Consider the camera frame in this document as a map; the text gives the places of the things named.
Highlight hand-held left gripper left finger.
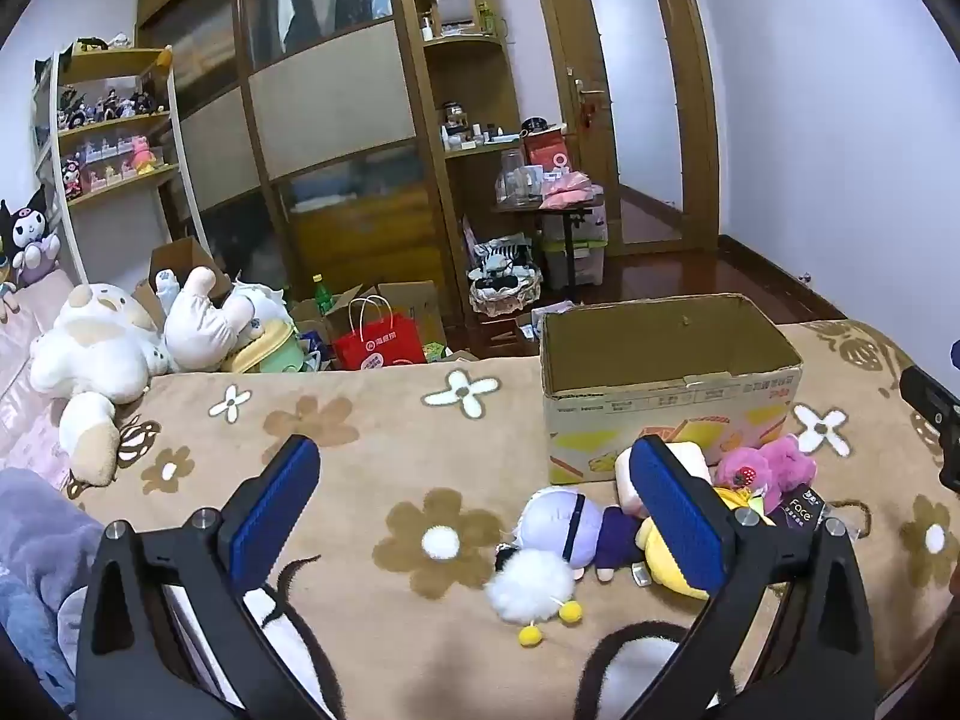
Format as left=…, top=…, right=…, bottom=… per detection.
left=75, top=433, right=335, bottom=720

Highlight small dark side table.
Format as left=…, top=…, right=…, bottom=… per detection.
left=491, top=195, right=605, bottom=293

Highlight red paper bag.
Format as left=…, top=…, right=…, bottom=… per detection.
left=332, top=296, right=430, bottom=372

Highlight row of small figurines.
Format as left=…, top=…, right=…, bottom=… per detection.
left=56, top=86, right=162, bottom=196

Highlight black tissue pack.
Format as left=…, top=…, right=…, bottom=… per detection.
left=776, top=491, right=830, bottom=535

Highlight translucent storage bin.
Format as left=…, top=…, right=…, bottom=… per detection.
left=540, top=236, right=607, bottom=290

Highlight grey fleece cloth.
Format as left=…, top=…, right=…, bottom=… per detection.
left=0, top=469, right=106, bottom=713

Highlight wooden corner shelf unit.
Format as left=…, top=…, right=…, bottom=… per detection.
left=394, top=0, right=542, bottom=346

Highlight lace-trimmed wicker basket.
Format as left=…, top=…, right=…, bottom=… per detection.
left=469, top=236, right=545, bottom=320

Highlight wooden wardrobe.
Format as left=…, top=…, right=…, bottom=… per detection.
left=135, top=0, right=451, bottom=316

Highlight lavender-haired doll purple outfit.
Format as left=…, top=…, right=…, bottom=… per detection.
left=517, top=487, right=655, bottom=587

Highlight white long-limbed plush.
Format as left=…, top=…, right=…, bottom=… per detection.
left=156, top=266, right=260, bottom=372

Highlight pink bear plush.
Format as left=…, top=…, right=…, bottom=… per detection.
left=712, top=435, right=818, bottom=500

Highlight white and yellow display shelf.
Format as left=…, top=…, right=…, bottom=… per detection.
left=30, top=45, right=203, bottom=286

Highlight clear plastic containers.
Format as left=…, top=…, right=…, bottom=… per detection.
left=495, top=150, right=545, bottom=205

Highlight large white bear plush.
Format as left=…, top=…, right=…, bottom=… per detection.
left=28, top=283, right=177, bottom=485

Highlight white-haired doll green dress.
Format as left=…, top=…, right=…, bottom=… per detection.
left=223, top=281, right=308, bottom=376

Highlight red gift bag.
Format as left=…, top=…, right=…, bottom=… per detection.
left=521, top=131, right=575, bottom=181

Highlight white fluffy plush yellow feet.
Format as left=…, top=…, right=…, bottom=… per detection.
left=484, top=546, right=584, bottom=650

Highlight wooden door glass panel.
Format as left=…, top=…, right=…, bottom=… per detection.
left=525, top=0, right=721, bottom=256

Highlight pink bedsheet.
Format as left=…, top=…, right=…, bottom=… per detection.
left=0, top=270, right=98, bottom=481

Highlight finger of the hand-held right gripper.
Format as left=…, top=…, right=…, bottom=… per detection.
left=898, top=364, right=960, bottom=494

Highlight yellow plush toy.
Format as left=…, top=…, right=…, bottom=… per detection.
left=634, top=486, right=775, bottom=602

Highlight black and purple rabbit plush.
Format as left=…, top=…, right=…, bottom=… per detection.
left=0, top=184, right=65, bottom=290

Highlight pink cloth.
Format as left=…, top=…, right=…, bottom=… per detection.
left=540, top=171, right=605, bottom=211

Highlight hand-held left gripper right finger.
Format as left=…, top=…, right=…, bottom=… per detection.
left=626, top=435, right=878, bottom=720

